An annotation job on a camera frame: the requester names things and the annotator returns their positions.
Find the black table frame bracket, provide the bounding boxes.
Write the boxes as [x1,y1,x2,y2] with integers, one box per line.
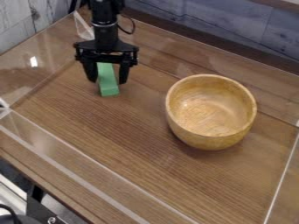
[25,184,81,224]

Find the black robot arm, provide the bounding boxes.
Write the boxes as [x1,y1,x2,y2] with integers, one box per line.
[74,0,139,84]

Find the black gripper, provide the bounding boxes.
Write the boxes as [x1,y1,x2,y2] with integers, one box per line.
[74,40,139,85]

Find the clear acrylic tray wall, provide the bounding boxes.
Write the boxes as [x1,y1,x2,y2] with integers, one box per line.
[0,11,299,224]

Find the black cable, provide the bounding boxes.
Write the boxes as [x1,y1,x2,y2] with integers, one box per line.
[0,204,23,224]

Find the green rectangular block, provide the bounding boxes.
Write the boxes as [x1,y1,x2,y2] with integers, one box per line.
[98,62,119,97]

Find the wooden bowl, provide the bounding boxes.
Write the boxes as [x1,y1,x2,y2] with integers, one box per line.
[165,74,258,151]

